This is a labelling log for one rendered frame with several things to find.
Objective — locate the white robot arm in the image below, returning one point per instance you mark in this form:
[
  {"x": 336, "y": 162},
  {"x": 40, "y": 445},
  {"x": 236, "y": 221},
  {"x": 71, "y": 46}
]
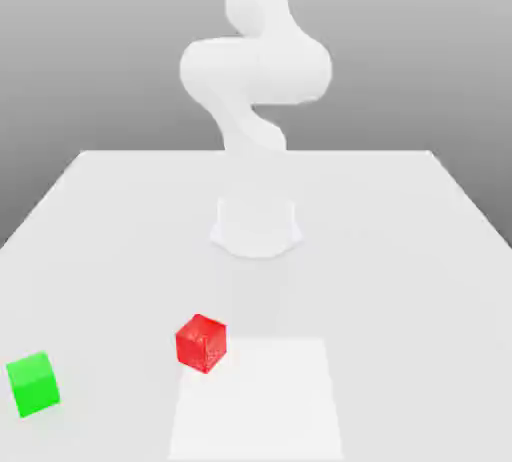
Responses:
[{"x": 256, "y": 66}]

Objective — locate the small red cube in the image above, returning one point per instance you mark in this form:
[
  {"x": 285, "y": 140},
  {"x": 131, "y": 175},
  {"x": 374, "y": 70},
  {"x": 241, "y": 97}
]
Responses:
[{"x": 200, "y": 344}]

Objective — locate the small green cube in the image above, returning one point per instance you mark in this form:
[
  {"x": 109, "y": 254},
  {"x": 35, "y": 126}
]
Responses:
[{"x": 33, "y": 385}]

